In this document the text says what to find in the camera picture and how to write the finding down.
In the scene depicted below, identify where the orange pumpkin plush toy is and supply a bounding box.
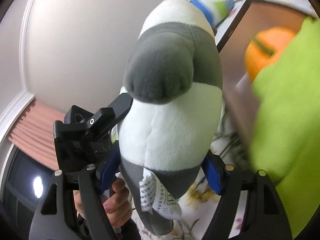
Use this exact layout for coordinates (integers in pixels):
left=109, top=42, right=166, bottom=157
left=244, top=27, right=298, bottom=83

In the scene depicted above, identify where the light green plush toy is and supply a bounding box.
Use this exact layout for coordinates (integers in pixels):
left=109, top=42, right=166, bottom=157
left=249, top=17, right=320, bottom=240

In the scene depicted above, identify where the pink curtain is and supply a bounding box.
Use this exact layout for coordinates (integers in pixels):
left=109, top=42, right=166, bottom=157
left=7, top=99, right=73, bottom=171

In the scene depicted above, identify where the person's left hand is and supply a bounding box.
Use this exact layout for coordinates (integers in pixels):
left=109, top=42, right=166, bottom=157
left=74, top=179, right=133, bottom=228

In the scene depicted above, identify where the dark window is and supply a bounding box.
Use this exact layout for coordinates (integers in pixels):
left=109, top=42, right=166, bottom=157
left=0, top=144, right=58, bottom=222

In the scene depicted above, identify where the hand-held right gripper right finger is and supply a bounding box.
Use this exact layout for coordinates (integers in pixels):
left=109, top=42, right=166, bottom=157
left=201, top=154, right=293, bottom=240

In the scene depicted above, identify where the white floral blanket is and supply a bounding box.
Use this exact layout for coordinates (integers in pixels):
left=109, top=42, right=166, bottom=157
left=139, top=110, right=253, bottom=240

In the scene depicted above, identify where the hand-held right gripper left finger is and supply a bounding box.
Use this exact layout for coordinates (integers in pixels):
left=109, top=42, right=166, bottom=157
left=29, top=145, right=121, bottom=240

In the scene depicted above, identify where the black cardboard box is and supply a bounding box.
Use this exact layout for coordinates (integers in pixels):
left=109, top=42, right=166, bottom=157
left=214, top=0, right=311, bottom=143

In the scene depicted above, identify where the striped cartoon quilt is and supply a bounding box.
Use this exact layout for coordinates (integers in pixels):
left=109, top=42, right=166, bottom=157
left=179, top=0, right=316, bottom=28

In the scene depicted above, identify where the grey and white plush toy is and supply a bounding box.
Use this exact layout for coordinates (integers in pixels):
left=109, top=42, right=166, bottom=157
left=117, top=0, right=224, bottom=237

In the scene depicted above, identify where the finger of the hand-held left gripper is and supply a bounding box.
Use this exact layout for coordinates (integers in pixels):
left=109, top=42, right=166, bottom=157
left=85, top=93, right=134, bottom=143

